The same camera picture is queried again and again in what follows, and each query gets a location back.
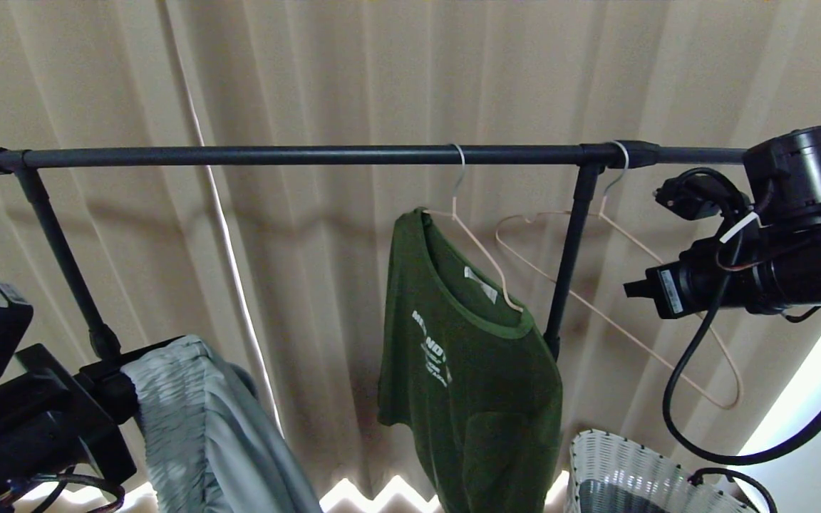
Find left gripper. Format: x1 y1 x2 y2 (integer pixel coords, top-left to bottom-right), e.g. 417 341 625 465
0 349 140 501

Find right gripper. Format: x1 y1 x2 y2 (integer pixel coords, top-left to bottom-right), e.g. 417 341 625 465
644 239 758 320

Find pink clothes hanger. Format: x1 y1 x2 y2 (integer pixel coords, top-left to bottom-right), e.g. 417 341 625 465
421 144 525 314
495 141 745 411

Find pale grey shorts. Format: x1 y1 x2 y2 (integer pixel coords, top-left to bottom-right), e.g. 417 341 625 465
120 335 323 513

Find green printed shirt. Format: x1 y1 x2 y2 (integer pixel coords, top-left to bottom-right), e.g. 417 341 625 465
377 207 564 513

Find white laundry basket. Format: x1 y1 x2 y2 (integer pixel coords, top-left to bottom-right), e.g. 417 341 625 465
567 430 778 513

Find black clothes rack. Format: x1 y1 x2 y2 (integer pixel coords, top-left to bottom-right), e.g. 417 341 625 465
0 140 750 361

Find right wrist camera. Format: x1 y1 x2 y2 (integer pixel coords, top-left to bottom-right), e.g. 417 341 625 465
654 167 753 223

